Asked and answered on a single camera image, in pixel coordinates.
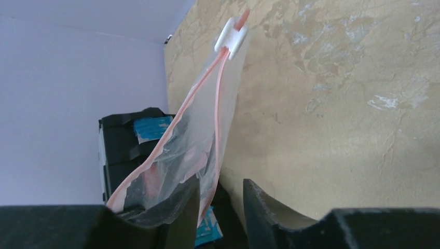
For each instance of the clear zip top bag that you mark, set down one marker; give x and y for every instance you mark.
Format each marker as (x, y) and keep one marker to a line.
(195, 141)

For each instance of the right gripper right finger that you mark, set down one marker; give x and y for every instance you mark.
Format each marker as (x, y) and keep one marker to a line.
(272, 224)

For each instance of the black toolbox near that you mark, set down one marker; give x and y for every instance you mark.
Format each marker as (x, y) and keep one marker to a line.
(126, 140)

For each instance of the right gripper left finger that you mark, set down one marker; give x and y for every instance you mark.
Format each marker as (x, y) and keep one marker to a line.
(171, 223)

